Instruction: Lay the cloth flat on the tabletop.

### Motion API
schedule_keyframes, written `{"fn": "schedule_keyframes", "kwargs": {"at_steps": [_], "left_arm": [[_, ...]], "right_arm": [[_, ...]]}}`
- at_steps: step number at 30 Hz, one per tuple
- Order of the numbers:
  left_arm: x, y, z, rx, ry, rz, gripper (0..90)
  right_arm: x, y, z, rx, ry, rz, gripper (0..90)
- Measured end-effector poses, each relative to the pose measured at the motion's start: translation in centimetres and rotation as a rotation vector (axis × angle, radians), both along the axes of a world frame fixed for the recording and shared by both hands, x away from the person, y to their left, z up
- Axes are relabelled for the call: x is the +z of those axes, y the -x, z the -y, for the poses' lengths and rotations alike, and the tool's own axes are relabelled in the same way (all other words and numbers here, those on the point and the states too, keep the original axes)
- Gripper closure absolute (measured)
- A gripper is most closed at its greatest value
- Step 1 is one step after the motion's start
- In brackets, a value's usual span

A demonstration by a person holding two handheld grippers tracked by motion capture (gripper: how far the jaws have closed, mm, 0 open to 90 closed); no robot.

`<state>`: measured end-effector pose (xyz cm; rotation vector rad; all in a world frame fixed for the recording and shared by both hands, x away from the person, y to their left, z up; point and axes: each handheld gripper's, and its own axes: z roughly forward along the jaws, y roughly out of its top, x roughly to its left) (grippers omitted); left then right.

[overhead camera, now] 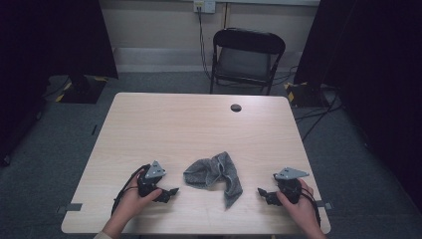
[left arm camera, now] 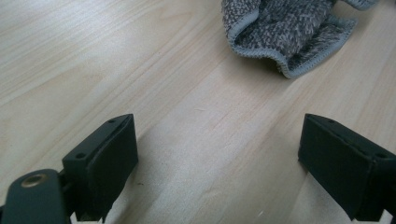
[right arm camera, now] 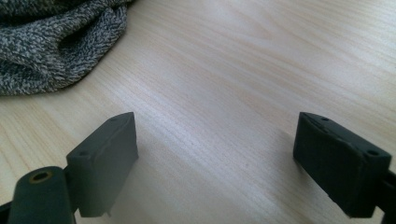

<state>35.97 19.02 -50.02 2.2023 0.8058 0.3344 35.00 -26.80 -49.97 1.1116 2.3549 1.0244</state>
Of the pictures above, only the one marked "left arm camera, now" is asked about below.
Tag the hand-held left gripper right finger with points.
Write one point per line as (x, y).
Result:
(345, 168)

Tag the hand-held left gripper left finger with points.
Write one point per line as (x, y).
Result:
(106, 161)

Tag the grey towel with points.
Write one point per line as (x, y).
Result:
(286, 28)

